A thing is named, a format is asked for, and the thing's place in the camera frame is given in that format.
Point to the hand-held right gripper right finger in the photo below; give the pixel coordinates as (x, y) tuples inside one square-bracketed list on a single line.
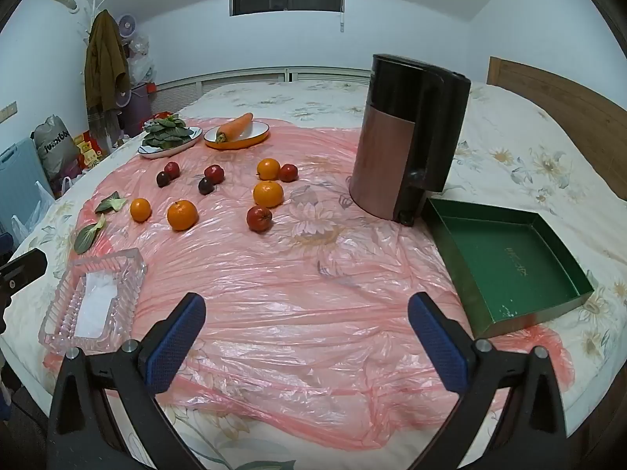
[(438, 342)]

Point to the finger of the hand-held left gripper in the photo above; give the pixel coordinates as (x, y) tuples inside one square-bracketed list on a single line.
[(22, 269), (5, 244)]

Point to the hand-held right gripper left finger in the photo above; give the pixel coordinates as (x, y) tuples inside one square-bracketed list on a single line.
[(174, 338)]

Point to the green cardboard box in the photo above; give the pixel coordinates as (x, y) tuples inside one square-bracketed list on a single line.
[(514, 264)]

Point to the orange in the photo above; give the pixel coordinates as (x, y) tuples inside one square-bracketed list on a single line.
[(140, 209), (268, 194), (268, 169), (182, 215)]

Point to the red apple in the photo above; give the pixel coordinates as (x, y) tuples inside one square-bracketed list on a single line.
[(214, 173), (172, 169), (258, 219), (289, 172)]

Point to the dark purple plum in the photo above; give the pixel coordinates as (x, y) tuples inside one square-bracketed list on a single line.
[(205, 186), (162, 179)]

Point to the clear glass tray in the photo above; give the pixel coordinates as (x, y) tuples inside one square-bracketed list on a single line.
[(63, 303)]

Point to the white plastic bag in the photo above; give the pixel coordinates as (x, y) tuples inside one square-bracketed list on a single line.
[(41, 200)]

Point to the light blue board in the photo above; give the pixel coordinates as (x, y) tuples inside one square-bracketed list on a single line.
[(19, 181)]

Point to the green bok choy leaf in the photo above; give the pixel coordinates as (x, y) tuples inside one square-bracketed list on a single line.
[(110, 203), (87, 236)]

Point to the white tissue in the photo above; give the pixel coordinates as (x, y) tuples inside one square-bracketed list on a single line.
[(98, 303)]

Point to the grey bag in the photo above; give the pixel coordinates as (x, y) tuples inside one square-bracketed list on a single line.
[(54, 147)]

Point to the red and yellow cartons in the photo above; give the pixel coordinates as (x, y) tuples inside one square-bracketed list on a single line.
[(88, 149)]

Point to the wooden strip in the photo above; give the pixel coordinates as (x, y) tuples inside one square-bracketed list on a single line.
[(7, 112)]

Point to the pink plastic sheet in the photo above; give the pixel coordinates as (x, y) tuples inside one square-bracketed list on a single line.
[(313, 279)]

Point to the purple plastic bin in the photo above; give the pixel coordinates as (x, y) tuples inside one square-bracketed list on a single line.
[(134, 107)]

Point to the black and copper juicer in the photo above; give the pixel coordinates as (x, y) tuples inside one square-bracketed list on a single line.
[(382, 156)]

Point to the pile of green leaves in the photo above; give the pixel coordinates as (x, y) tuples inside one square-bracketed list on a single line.
[(166, 134)]

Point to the white plate with dark rim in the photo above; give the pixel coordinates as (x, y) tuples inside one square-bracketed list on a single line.
[(193, 135)]

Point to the olive brown coat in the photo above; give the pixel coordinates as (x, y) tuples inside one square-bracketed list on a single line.
[(105, 58)]

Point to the carrot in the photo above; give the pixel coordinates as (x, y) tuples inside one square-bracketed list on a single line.
[(232, 127)]

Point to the orange and white plate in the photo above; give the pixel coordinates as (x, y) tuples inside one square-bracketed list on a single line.
[(254, 132)]

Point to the clear plastic bag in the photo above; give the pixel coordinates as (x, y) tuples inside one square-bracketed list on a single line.
[(142, 63)]

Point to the small white fan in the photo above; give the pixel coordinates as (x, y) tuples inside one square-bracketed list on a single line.
[(128, 24)]

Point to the white coat rack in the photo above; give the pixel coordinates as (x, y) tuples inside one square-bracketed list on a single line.
[(94, 2)]

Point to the white radiator cover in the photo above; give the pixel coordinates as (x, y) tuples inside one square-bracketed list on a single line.
[(245, 78)]

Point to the wooden headboard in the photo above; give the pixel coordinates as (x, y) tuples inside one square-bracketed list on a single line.
[(563, 103)]

